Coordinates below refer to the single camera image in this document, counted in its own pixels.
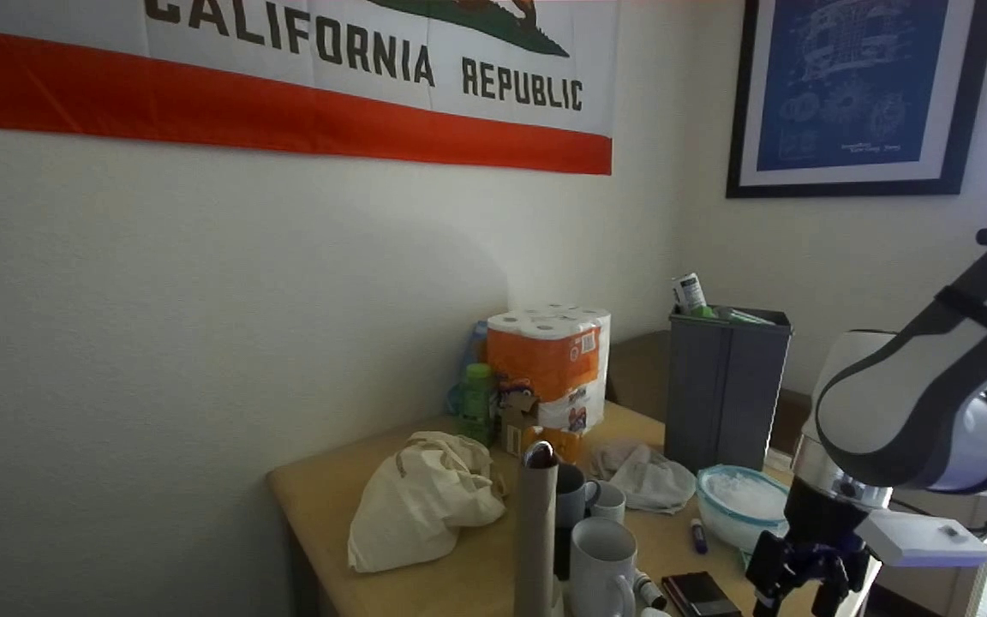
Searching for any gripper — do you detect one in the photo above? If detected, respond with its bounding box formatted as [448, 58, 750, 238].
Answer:
[745, 478, 878, 617]

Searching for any glass container with blue lid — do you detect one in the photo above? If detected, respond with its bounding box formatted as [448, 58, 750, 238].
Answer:
[696, 464, 794, 553]

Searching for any small white bottle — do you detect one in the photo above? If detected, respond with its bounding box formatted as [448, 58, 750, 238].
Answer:
[633, 572, 668, 611]

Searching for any crumpled white cloth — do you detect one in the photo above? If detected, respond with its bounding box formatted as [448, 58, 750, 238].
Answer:
[588, 441, 698, 516]

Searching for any grey waste bin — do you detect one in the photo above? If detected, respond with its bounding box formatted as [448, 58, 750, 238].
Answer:
[663, 306, 794, 474]

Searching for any large white mug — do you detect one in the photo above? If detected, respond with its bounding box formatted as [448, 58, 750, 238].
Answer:
[567, 517, 639, 617]

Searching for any small white mug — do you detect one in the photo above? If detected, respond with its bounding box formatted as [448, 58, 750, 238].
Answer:
[588, 482, 628, 525]

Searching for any dark grey mug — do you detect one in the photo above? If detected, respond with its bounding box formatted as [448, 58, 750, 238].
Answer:
[553, 463, 602, 582]

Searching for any cardboard tube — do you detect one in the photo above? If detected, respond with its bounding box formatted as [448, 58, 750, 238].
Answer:
[513, 440, 560, 617]

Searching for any orange packet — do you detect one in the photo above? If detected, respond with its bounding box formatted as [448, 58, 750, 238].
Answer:
[522, 425, 585, 466]

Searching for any small cardboard box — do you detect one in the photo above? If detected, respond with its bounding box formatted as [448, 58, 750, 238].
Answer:
[498, 391, 541, 458]

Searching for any pack of paper towel rolls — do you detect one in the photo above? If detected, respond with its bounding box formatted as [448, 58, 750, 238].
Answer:
[486, 303, 612, 434]

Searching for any green plastic bottle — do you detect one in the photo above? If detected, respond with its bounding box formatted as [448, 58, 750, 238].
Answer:
[458, 362, 495, 446]

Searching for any beige cloth bag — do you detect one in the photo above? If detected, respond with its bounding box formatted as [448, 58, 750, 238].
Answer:
[347, 431, 509, 574]

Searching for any framed blue print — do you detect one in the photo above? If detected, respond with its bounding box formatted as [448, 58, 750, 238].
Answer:
[726, 0, 987, 200]

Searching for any white and red wall flag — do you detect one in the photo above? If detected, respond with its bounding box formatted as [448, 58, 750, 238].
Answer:
[0, 0, 619, 177]

